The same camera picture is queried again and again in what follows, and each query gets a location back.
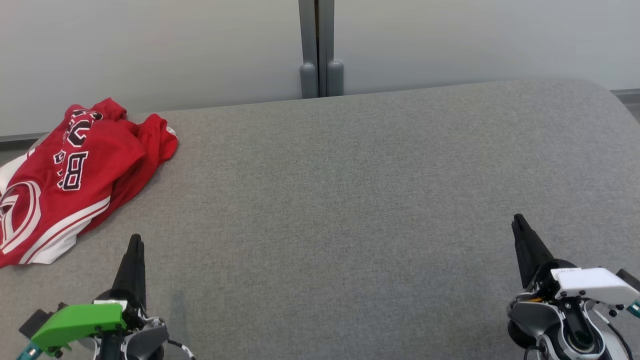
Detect grey partition frame post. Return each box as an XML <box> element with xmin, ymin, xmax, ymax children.
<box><xmin>298</xmin><ymin>0</ymin><xmax>345</xmax><ymax>99</ymax></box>

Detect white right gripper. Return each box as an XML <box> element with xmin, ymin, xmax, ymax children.
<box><xmin>512</xmin><ymin>214</ymin><xmax>640</xmax><ymax>307</ymax></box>

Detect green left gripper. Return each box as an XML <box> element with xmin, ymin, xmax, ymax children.
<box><xmin>31</xmin><ymin>234</ymin><xmax>152</xmax><ymax>357</ymax></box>

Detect red Bulls basketball jersey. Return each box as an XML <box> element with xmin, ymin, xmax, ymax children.
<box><xmin>0</xmin><ymin>97</ymin><xmax>151</xmax><ymax>268</ymax></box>

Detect right arm cable teal plug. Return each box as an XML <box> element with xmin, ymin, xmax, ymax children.
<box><xmin>606</xmin><ymin>300</ymin><xmax>640</xmax><ymax>360</ymax></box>

